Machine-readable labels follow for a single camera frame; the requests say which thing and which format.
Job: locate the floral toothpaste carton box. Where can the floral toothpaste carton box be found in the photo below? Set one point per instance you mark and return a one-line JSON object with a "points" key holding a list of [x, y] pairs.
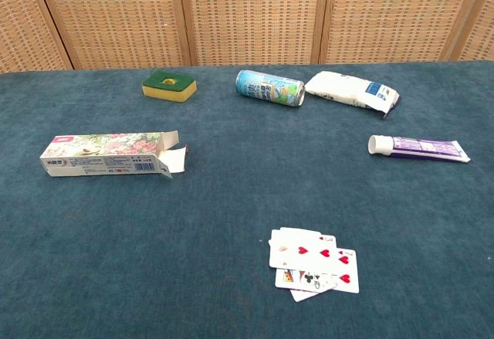
{"points": [[100, 153]]}

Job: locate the purple white toothpaste tube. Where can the purple white toothpaste tube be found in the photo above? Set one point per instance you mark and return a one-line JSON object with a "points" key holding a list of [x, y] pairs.
{"points": [[417, 149]]}

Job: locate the light blue drink can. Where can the light blue drink can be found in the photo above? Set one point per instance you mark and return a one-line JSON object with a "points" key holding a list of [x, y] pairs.
{"points": [[270, 88]]}

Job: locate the mostly hidden playing card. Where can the mostly hidden playing card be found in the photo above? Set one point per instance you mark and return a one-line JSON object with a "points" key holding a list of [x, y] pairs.
{"points": [[303, 295], [301, 230]]}

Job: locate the three of hearts card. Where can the three of hearts card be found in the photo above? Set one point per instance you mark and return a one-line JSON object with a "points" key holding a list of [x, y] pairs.
{"points": [[305, 252]]}

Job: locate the green yellow sponge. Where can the green yellow sponge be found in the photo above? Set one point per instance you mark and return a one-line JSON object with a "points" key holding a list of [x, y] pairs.
{"points": [[154, 80]]}

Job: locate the blue felt table cover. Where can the blue felt table cover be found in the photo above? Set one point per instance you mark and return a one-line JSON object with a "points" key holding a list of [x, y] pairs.
{"points": [[154, 238]]}

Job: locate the clubs face playing card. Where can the clubs face playing card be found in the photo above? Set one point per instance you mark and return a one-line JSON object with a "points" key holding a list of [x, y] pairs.
{"points": [[305, 279]]}

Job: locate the woven rattan screen panel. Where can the woven rattan screen panel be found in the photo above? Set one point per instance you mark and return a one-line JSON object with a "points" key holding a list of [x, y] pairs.
{"points": [[480, 34], [116, 14], [393, 14], [251, 14], [19, 26]]}

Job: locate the seven of hearts card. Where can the seven of hearts card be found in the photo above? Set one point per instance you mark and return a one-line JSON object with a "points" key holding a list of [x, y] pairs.
{"points": [[349, 273]]}

